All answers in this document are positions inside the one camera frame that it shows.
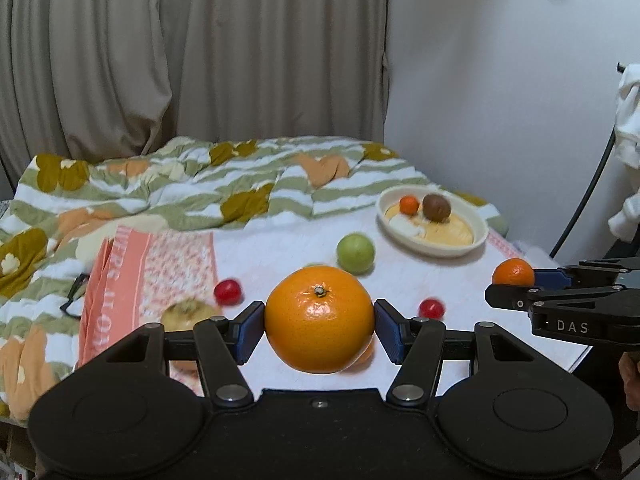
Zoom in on small textured mandarin orange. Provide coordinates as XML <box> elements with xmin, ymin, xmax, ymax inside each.
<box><xmin>491</xmin><ymin>258</ymin><xmax>536</xmax><ymax>287</ymax></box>

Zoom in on large yellow apple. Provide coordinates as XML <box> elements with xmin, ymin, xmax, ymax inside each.
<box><xmin>160</xmin><ymin>298</ymin><xmax>222</xmax><ymax>332</ymax></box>

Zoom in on red cherry tomato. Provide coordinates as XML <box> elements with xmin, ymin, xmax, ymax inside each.
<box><xmin>214</xmin><ymin>278</ymin><xmax>243</xmax><ymax>307</ymax></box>
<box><xmin>418</xmin><ymin>297</ymin><xmax>446</xmax><ymax>320</ymax></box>

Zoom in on large smooth orange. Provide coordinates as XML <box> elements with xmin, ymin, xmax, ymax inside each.
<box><xmin>265</xmin><ymin>266</ymin><xmax>374</xmax><ymax>374</ymax></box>

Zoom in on brown kiwi fruit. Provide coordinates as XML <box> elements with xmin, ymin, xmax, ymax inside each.
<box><xmin>422</xmin><ymin>193</ymin><xmax>451</xmax><ymax>223</ymax></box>

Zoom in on tiny orange kumquat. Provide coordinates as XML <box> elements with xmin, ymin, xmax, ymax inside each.
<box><xmin>399</xmin><ymin>195</ymin><xmax>420</xmax><ymax>217</ymax></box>

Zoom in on person's right hand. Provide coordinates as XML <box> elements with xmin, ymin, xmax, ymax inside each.
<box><xmin>618</xmin><ymin>352</ymin><xmax>640</xmax><ymax>412</ymax></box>

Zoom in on white hanging cloth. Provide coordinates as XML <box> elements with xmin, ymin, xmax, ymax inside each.
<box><xmin>608</xmin><ymin>63</ymin><xmax>640</xmax><ymax>243</ymax></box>

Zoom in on cream ceramic bowl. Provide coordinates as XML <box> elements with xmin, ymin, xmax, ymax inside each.
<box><xmin>375</xmin><ymin>184</ymin><xmax>489</xmax><ymax>258</ymax></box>

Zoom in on pink floral towel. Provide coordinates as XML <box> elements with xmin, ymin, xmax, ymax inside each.
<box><xmin>79</xmin><ymin>210</ymin><xmax>586</xmax><ymax>370</ymax></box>

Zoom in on black eyeglasses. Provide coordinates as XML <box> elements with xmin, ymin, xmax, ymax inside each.
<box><xmin>60</xmin><ymin>273</ymin><xmax>90</xmax><ymax>321</ymax></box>

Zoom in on green striped floral blanket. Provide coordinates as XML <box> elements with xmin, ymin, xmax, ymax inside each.
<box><xmin>0</xmin><ymin>135</ymin><xmax>510</xmax><ymax>424</ymax></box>

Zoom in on beige curtain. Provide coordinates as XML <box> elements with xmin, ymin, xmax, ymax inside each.
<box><xmin>1</xmin><ymin>0</ymin><xmax>388</xmax><ymax>182</ymax></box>

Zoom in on black cable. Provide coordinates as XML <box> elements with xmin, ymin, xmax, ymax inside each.
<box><xmin>548</xmin><ymin>127</ymin><xmax>618</xmax><ymax>258</ymax></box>

